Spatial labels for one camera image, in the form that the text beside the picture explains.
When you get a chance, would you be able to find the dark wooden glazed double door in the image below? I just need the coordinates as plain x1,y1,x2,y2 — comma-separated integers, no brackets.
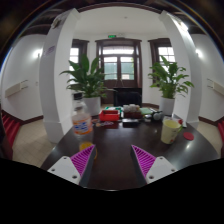
95,37,143,89

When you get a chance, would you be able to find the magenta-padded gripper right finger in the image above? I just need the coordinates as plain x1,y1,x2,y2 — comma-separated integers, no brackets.
129,144,178,188

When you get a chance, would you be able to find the flat black box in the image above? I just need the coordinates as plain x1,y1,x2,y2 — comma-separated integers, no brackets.
121,118,140,128

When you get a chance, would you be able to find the black chair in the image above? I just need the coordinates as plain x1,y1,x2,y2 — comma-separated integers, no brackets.
113,87,143,108

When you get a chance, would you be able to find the grey-headed microphone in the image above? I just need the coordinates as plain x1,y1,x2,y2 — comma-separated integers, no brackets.
152,111,165,122

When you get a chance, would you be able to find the leafy plant in white pot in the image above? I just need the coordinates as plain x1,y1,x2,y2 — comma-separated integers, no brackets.
59,53,108,118
147,55,195,117

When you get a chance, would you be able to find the red plastic box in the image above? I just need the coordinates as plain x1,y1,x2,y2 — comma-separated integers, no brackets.
98,109,121,123

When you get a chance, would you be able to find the flat round red coaster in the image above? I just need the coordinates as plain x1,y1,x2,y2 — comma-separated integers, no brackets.
182,131,195,142

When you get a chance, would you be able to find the dark wooden framed window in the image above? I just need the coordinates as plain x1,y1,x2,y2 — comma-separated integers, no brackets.
148,37,176,83
69,39,90,83

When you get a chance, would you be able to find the cream mug with flower print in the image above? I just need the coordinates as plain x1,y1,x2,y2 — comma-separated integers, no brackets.
160,118,184,145

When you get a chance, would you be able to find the clear orange soda bottle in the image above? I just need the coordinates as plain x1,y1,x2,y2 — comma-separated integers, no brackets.
71,92,99,160

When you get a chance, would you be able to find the dark wooden stand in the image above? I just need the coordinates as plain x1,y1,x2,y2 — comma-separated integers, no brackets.
0,106,14,160

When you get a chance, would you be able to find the red carpeted staircase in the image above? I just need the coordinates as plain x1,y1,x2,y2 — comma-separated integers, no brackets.
217,119,224,142
1,111,22,148

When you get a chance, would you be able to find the brown tray of small jars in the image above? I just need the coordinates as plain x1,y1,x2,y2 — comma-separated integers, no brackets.
122,103,142,120

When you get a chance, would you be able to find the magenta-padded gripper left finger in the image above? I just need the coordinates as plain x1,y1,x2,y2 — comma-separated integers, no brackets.
47,143,98,188

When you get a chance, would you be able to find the green notebook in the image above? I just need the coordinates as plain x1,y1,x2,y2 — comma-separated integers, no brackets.
139,107,154,117

